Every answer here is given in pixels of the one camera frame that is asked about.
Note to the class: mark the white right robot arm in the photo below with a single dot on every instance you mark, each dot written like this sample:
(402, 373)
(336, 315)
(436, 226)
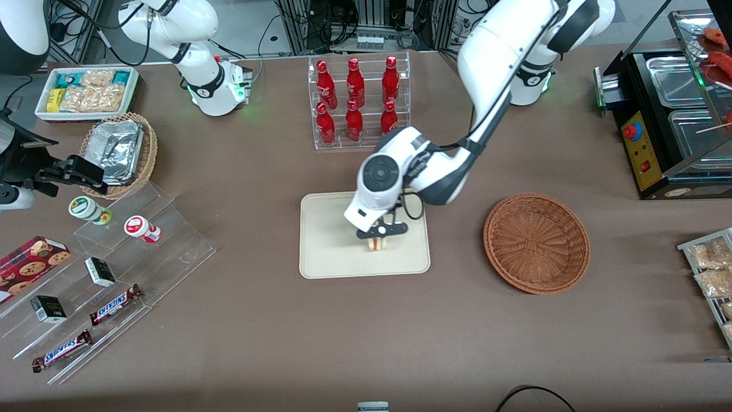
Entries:
(194, 23)

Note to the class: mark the red lid yogurt cup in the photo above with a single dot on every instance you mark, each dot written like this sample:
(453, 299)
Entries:
(139, 227)

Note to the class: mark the stack of foil trays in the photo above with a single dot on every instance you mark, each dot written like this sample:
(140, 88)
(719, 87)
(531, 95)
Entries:
(117, 150)

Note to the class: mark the green lid yogurt cup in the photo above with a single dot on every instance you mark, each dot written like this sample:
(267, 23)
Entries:
(86, 208)

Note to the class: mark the grey device edge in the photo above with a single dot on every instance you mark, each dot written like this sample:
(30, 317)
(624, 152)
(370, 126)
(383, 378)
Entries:
(373, 407)

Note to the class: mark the large clear cracker bag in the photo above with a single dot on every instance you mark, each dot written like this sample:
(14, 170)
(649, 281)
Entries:
(94, 98)

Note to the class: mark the red cookie box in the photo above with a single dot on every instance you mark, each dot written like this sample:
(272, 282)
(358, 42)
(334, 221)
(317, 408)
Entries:
(28, 266)

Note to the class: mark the clear acrylic bottle rack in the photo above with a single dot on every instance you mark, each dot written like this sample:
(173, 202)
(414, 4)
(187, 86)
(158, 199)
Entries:
(369, 146)

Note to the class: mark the black hot dog roller machine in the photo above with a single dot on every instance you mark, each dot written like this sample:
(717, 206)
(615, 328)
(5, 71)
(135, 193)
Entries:
(646, 149)

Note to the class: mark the brown wicker basket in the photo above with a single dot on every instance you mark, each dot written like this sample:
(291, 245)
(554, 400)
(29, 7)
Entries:
(534, 243)

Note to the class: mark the small black box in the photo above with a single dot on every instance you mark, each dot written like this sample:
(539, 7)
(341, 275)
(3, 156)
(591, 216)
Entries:
(48, 309)
(100, 272)

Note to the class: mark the small clear cracker bag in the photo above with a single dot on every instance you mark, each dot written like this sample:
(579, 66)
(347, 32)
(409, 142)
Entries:
(97, 78)

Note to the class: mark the white power strip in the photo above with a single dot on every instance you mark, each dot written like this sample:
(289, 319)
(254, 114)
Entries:
(370, 42)

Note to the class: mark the white rectangular snack box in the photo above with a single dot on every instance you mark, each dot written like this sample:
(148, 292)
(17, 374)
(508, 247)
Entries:
(133, 91)

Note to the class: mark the clear bag of pastries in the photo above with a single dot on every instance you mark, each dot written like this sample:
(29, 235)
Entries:
(715, 283)
(728, 331)
(727, 310)
(709, 254)

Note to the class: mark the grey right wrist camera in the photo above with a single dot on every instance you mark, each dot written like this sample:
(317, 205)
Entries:
(17, 198)

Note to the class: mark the snickers chocolate bar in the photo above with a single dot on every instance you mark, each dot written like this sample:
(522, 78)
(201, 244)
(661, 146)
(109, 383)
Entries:
(62, 351)
(114, 305)

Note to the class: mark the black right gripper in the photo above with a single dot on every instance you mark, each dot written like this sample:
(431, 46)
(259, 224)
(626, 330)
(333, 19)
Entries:
(50, 172)

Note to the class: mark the yellow snack packet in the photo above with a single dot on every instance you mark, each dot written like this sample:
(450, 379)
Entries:
(55, 100)

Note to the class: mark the triangular sandwich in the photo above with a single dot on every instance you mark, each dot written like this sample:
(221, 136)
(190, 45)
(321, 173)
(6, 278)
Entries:
(377, 245)

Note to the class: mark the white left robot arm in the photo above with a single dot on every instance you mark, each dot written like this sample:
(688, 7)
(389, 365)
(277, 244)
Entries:
(503, 46)

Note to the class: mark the clear acrylic stepped display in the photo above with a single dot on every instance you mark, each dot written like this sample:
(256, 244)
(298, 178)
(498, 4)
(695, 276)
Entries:
(171, 252)

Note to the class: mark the teal snack packet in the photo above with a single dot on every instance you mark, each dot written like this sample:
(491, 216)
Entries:
(68, 79)
(120, 78)

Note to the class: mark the cream plastic tray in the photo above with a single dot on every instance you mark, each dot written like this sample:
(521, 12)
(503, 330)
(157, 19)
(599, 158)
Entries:
(331, 252)

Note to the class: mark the light tan wicker basket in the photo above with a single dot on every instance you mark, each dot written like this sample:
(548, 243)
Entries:
(150, 154)

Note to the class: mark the red cola bottle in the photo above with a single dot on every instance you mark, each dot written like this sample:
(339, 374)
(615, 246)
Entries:
(389, 117)
(326, 86)
(354, 125)
(355, 83)
(326, 126)
(390, 80)

